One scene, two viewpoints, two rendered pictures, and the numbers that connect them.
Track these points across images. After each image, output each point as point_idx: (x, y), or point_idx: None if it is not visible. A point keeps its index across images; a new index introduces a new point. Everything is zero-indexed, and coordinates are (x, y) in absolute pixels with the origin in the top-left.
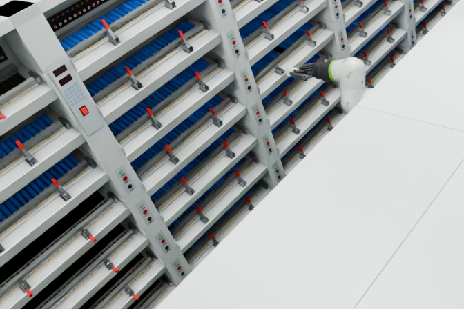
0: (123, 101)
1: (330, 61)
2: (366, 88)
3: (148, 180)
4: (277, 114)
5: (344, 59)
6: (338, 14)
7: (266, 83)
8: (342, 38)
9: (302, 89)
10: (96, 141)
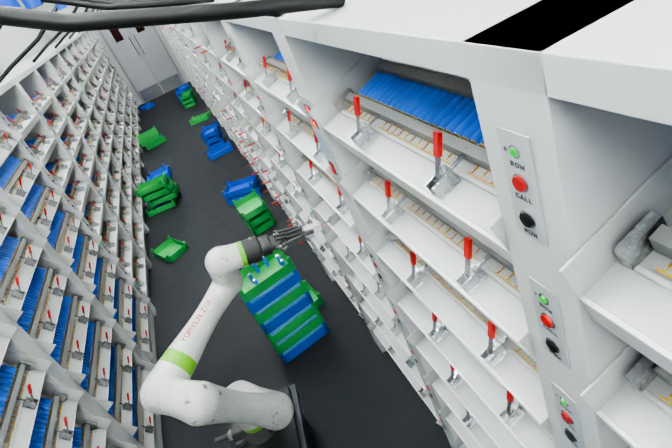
0: (243, 97)
1: (244, 241)
2: (215, 284)
3: (277, 156)
4: (342, 248)
5: (219, 247)
6: (380, 278)
7: (325, 211)
8: (393, 310)
9: (366, 273)
10: (241, 103)
